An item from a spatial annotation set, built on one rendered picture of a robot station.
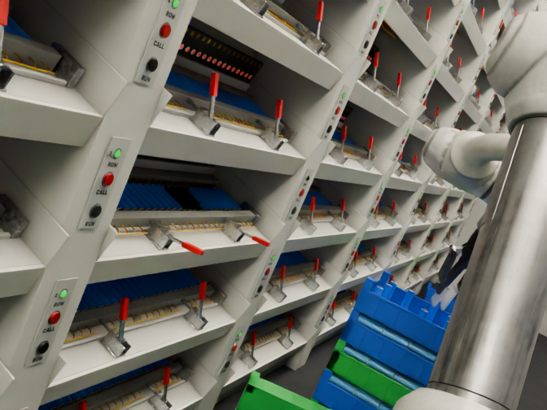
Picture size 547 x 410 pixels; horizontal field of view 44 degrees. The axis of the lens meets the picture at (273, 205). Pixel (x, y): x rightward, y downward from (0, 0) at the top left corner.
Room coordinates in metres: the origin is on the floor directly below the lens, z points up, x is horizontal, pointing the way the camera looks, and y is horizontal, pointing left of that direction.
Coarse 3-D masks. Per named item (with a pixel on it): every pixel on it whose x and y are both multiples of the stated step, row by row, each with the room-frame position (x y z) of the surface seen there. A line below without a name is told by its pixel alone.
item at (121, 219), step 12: (120, 216) 0.97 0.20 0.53; (132, 216) 1.00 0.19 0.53; (144, 216) 1.03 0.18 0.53; (156, 216) 1.06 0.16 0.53; (168, 216) 1.10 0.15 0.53; (180, 216) 1.13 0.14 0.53; (192, 216) 1.17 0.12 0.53; (204, 216) 1.21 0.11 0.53; (216, 216) 1.26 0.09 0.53; (228, 216) 1.30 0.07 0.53; (240, 216) 1.36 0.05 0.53; (252, 216) 1.42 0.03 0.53; (132, 228) 1.00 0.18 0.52; (216, 228) 1.25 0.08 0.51
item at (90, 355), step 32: (96, 288) 1.12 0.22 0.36; (128, 288) 1.20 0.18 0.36; (160, 288) 1.29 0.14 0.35; (192, 288) 1.37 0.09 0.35; (224, 288) 1.45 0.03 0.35; (96, 320) 1.05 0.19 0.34; (128, 320) 1.12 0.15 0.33; (160, 320) 1.21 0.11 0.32; (192, 320) 1.28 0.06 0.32; (224, 320) 1.40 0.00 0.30; (64, 352) 0.95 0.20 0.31; (96, 352) 1.01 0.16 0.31; (128, 352) 1.06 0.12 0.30; (160, 352) 1.16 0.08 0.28; (64, 384) 0.91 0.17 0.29
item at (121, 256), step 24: (168, 168) 1.29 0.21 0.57; (192, 168) 1.37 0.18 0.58; (240, 192) 1.47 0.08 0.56; (264, 216) 1.44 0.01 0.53; (120, 240) 0.97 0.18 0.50; (144, 240) 1.02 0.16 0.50; (192, 240) 1.15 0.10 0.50; (216, 240) 1.22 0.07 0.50; (240, 240) 1.31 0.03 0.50; (96, 264) 0.87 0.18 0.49; (120, 264) 0.93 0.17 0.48; (144, 264) 1.00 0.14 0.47; (168, 264) 1.07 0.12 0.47; (192, 264) 1.16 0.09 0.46
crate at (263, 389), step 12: (252, 372) 1.45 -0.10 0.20; (252, 384) 1.39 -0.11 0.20; (264, 384) 1.41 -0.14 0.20; (252, 396) 1.38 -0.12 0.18; (264, 396) 1.38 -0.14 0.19; (276, 396) 1.38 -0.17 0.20; (288, 396) 1.40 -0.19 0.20; (300, 396) 1.43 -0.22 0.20; (240, 408) 1.38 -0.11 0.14; (252, 408) 1.38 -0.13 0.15; (264, 408) 1.38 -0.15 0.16; (276, 408) 1.38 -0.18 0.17; (288, 408) 1.38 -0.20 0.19; (300, 408) 1.38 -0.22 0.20; (312, 408) 1.39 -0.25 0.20; (324, 408) 1.42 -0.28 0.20
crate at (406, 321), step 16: (384, 272) 1.72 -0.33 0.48; (368, 288) 1.54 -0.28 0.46; (368, 304) 1.54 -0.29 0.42; (384, 304) 1.53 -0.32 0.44; (400, 304) 1.71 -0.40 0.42; (416, 304) 1.70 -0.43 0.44; (384, 320) 1.52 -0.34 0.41; (400, 320) 1.51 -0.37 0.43; (416, 320) 1.50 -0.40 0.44; (416, 336) 1.50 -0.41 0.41; (432, 336) 1.49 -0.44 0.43
